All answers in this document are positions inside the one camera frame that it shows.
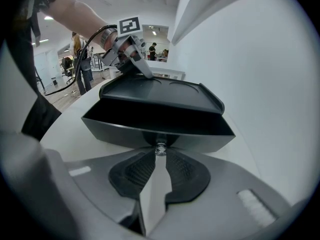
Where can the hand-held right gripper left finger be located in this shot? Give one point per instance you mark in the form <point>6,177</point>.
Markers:
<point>95,189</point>

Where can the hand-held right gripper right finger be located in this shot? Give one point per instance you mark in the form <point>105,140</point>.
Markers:
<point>215,209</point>

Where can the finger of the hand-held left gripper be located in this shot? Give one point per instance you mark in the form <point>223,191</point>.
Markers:
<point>143,67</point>
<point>130,69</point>

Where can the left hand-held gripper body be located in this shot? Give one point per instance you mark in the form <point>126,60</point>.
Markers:
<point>130,26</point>

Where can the black plastic tray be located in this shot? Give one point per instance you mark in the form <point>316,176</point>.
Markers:
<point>112,136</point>

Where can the person's left forearm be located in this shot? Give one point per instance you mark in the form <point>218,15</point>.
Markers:
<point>80,11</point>

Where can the person's left hand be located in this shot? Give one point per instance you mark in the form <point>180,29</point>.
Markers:
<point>111,42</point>

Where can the silver wristwatch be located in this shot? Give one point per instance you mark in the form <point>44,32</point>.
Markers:
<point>106,35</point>

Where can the black swivel chair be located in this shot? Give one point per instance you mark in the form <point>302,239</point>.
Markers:
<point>67,66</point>

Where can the small ceiling light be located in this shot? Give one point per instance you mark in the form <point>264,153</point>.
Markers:
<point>48,18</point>

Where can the white partition panel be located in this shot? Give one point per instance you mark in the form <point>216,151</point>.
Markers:
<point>47,66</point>

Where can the person's black clothing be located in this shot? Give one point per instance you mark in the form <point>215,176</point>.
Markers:
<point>42,116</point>

